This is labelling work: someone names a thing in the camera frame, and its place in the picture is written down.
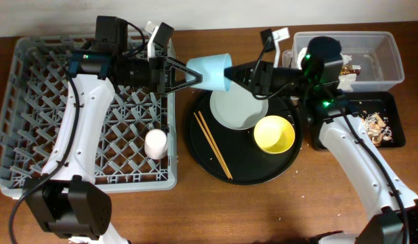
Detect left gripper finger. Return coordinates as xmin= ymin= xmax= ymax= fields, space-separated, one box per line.
xmin=165 ymin=57 xmax=202 ymax=80
xmin=166 ymin=73 xmax=203 ymax=94

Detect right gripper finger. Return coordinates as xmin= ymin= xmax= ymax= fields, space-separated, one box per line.
xmin=224 ymin=62 xmax=255 ymax=85
xmin=234 ymin=81 xmax=253 ymax=97

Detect grey plate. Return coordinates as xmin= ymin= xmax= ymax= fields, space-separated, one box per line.
xmin=209 ymin=82 xmax=269 ymax=130

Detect blue cup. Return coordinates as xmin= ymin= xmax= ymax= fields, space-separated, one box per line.
xmin=186 ymin=54 xmax=232 ymax=92

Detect yellow bowl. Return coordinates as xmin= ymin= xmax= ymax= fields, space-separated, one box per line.
xmin=253 ymin=115 xmax=296 ymax=155

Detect pink cup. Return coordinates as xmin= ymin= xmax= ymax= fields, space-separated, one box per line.
xmin=144 ymin=129 xmax=167 ymax=160

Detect food scraps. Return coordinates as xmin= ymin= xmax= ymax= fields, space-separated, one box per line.
xmin=360 ymin=112 xmax=394 ymax=147

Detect brown snack wrapper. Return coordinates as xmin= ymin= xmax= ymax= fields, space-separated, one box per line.
xmin=340 ymin=65 xmax=361 ymax=76

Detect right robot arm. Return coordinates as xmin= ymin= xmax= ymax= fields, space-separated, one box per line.
xmin=224 ymin=36 xmax=418 ymax=243

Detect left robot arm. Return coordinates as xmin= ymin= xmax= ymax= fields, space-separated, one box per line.
xmin=20 ymin=16 xmax=203 ymax=243

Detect grey dishwasher rack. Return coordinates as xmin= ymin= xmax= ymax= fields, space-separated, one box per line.
xmin=0 ymin=34 xmax=177 ymax=199

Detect round black tray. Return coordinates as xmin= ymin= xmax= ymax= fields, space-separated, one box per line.
xmin=184 ymin=91 xmax=304 ymax=185

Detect clear plastic bin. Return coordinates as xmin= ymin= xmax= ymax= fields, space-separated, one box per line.
xmin=282 ymin=31 xmax=405 ymax=92

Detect black rectangular tray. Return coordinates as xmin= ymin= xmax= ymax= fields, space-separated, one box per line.
xmin=306 ymin=91 xmax=406 ymax=150

